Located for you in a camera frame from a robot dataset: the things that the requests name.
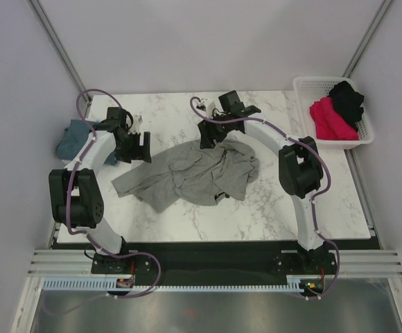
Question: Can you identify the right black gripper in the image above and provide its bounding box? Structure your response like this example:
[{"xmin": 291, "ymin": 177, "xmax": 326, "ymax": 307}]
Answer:
[{"xmin": 198, "ymin": 110, "xmax": 232, "ymax": 150}]

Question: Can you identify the left corner aluminium post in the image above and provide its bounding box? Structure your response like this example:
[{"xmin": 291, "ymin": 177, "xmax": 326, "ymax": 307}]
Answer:
[{"xmin": 27, "ymin": 0, "xmax": 86, "ymax": 92}]

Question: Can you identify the black t shirt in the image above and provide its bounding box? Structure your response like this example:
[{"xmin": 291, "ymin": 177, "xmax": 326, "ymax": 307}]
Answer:
[{"xmin": 328, "ymin": 80, "xmax": 365, "ymax": 130}]

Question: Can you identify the right corner aluminium post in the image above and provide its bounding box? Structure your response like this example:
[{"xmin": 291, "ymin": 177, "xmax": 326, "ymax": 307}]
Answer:
[{"xmin": 342, "ymin": 0, "xmax": 395, "ymax": 78}]

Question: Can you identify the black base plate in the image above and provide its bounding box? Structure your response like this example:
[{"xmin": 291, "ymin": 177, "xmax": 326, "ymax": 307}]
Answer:
[{"xmin": 53, "ymin": 239, "xmax": 379, "ymax": 283}]

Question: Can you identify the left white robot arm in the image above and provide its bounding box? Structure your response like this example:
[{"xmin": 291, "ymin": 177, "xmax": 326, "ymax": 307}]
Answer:
[{"xmin": 49, "ymin": 107, "xmax": 152, "ymax": 274}]

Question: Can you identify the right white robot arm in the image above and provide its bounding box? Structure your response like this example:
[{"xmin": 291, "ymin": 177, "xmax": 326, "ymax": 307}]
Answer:
[{"xmin": 189, "ymin": 90, "xmax": 339, "ymax": 275}]

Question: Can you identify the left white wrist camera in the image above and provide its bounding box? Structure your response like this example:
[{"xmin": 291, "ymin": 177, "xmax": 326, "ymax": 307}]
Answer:
[{"xmin": 129, "ymin": 115, "xmax": 143, "ymax": 133}]

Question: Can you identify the white plastic basket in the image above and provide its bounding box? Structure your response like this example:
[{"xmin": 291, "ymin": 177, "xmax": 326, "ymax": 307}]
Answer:
[{"xmin": 293, "ymin": 76, "xmax": 374, "ymax": 150}]

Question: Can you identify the folded blue t shirt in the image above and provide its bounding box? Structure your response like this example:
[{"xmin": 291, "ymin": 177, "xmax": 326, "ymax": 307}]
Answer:
[{"xmin": 55, "ymin": 119, "xmax": 117, "ymax": 169}]

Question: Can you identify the corner aluminium post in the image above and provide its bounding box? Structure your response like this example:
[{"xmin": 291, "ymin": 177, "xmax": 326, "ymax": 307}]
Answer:
[
  {"xmin": 27, "ymin": 0, "xmax": 86, "ymax": 92},
  {"xmin": 342, "ymin": 0, "xmax": 395, "ymax": 78}
]

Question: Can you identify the aluminium frame rail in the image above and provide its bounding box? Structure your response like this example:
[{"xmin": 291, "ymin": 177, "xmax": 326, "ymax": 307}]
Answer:
[{"xmin": 29, "ymin": 250, "xmax": 402, "ymax": 278}]

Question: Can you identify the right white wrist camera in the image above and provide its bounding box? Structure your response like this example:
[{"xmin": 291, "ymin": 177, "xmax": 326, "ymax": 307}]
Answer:
[{"xmin": 198, "ymin": 99, "xmax": 221, "ymax": 118}]

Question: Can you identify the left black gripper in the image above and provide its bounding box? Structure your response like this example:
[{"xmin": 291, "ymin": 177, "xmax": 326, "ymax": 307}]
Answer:
[{"xmin": 115, "ymin": 132, "xmax": 151, "ymax": 164}]

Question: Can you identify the white slotted cable duct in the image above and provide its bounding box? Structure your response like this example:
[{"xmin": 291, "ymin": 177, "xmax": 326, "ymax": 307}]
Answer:
[{"xmin": 43, "ymin": 275, "xmax": 322, "ymax": 292}]

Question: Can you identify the red t shirt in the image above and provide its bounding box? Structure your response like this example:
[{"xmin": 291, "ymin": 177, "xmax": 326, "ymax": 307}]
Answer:
[{"xmin": 309, "ymin": 97, "xmax": 359, "ymax": 141}]

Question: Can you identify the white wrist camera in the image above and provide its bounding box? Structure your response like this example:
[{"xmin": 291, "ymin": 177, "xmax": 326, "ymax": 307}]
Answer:
[
  {"xmin": 198, "ymin": 99, "xmax": 221, "ymax": 118},
  {"xmin": 129, "ymin": 115, "xmax": 143, "ymax": 133}
]

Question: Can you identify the grey t shirt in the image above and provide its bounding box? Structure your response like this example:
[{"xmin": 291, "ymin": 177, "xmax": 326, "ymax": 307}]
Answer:
[{"xmin": 112, "ymin": 139, "xmax": 260, "ymax": 213}]

